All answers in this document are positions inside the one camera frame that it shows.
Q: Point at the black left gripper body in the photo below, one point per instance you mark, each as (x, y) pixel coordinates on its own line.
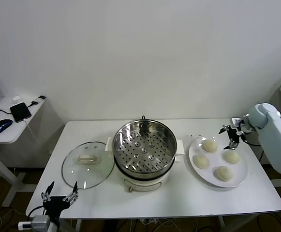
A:
(55, 203)

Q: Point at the white side desk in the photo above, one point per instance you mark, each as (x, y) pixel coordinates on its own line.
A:
(4, 137)

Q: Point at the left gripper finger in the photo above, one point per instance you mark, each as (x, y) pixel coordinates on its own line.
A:
(48, 192)
(73, 193)

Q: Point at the stainless steel steamer basket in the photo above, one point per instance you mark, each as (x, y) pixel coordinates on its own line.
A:
(164, 159)

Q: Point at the blue computer mouse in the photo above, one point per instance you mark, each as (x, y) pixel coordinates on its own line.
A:
(1, 126)

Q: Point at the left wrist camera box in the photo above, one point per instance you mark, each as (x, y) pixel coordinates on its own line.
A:
(37, 223)

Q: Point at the white steamed baozi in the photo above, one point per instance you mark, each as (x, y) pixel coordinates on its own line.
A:
(231, 157)
(201, 161)
(210, 146)
(224, 173)

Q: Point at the small white earbud case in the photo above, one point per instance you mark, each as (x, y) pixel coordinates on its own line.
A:
(16, 98)

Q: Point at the steel steamer pot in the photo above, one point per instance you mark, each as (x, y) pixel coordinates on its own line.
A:
(142, 182)

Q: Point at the white round plate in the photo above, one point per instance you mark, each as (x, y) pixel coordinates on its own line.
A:
(239, 174)

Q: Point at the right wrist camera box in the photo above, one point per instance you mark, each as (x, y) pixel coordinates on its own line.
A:
(235, 121)

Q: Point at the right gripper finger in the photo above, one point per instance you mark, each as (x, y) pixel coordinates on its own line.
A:
(232, 144)
(224, 128)

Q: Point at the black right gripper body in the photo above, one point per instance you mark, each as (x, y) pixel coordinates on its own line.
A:
(233, 134)

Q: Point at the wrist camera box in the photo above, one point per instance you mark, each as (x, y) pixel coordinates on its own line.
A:
(37, 223)
(235, 121)

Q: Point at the black smartphone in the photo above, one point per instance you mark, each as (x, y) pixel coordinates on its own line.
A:
(20, 111)

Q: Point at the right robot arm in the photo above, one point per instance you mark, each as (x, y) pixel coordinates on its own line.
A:
(275, 135)

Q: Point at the round glass pot lid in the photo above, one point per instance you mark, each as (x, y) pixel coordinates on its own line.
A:
(92, 174)

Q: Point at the white power strip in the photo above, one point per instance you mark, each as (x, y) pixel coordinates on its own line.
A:
(150, 220)

